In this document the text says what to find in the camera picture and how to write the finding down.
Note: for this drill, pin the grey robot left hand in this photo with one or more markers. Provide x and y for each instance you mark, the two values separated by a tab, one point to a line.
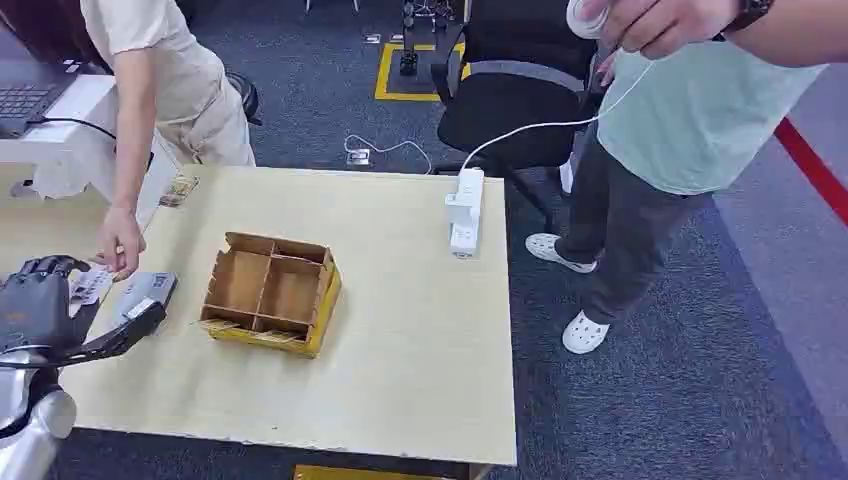
33	308

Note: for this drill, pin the white printed card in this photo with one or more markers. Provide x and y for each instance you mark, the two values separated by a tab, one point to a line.
91	285

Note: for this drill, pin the wooden divided card box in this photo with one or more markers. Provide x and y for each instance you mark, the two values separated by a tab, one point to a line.
272	291

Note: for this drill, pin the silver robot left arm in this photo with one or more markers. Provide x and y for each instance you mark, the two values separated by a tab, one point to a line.
23	424

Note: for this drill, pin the beige person's hand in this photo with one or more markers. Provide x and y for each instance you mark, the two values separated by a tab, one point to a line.
119	238

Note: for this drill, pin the grey flat card reader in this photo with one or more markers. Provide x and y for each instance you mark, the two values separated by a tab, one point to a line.
158	285

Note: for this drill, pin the white laptop stand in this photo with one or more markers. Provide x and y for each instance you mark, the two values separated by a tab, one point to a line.
73	159

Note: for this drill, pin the small tray of cards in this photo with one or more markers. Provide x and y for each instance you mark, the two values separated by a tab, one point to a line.
179	191

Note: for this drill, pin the dark laptop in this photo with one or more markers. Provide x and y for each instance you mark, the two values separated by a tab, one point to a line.
26	99

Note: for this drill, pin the person in beige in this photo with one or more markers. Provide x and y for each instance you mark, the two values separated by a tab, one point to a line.
172	73

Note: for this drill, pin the black stool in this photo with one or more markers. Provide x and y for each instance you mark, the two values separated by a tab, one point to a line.
246	93

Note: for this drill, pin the yellow box under table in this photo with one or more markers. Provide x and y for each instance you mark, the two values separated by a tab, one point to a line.
344	474

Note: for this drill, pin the metal floor socket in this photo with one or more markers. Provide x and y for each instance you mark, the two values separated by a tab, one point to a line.
358	158

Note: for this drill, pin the white furniture legs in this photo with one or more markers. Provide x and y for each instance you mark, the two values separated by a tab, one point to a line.
308	5

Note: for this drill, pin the yellow floor tape square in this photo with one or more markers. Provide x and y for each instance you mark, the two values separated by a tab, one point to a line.
381	73

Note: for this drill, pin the white plug-in charger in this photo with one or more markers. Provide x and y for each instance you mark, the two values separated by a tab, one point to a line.
457	210

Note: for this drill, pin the black stand base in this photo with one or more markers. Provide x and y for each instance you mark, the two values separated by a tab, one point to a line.
409	61

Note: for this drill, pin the white power strip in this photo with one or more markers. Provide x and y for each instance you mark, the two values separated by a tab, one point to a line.
469	182

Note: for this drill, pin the black office chair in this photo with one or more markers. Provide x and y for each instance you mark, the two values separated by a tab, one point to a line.
510	106

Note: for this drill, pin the white clog shoe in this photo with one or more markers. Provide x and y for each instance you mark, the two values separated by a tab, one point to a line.
550	248
584	333

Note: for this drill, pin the white round handheld object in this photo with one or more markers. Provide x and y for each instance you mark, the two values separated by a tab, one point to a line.
582	23

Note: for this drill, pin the teal person's lowered hand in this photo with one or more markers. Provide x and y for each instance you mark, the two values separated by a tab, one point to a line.
605	67

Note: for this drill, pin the person in teal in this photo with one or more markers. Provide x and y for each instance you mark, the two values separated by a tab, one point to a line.
689	112

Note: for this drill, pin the teal person's raised hand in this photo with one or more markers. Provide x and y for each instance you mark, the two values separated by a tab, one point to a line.
662	26

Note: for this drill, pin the black wristwatch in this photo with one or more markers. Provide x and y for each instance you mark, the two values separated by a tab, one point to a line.
752	12

